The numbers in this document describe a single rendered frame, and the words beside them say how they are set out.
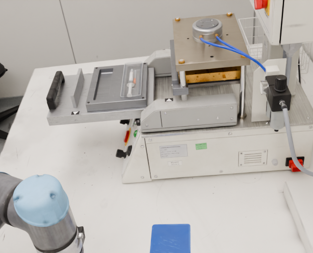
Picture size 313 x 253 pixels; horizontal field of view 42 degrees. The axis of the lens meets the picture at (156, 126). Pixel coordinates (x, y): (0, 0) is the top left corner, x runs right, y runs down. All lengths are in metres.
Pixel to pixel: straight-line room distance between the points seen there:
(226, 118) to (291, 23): 0.28
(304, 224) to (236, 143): 0.26
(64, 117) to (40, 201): 0.54
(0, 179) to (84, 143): 0.69
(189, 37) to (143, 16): 1.56
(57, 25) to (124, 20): 0.42
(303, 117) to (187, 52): 0.35
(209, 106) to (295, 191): 0.31
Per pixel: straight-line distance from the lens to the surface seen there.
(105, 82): 1.23
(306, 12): 0.96
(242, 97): 1.07
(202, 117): 1.06
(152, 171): 1.17
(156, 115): 1.05
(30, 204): 0.63
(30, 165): 1.37
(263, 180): 1.20
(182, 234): 1.07
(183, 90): 1.04
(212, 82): 1.07
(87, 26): 2.72
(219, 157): 1.14
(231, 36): 1.12
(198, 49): 1.06
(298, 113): 1.14
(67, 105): 1.18
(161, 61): 1.28
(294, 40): 0.99
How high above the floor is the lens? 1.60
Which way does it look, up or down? 38 degrees down
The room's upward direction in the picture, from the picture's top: 8 degrees counter-clockwise
